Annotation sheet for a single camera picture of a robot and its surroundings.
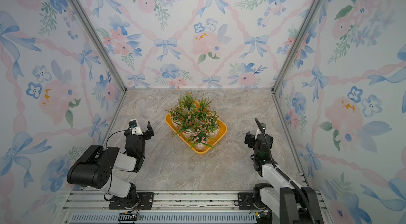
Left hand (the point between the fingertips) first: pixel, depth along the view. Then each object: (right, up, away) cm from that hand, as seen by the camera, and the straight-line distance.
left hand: (142, 123), depth 89 cm
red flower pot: (+24, +5, -3) cm, 24 cm away
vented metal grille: (+19, -40, -19) cm, 48 cm away
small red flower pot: (+25, +11, +6) cm, 28 cm away
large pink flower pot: (+33, -8, -10) cm, 36 cm away
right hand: (+66, -1, 0) cm, 66 cm away
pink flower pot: (+38, 0, -6) cm, 39 cm away
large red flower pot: (+34, +9, +3) cm, 35 cm away
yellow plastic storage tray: (+46, -6, +4) cm, 46 cm away
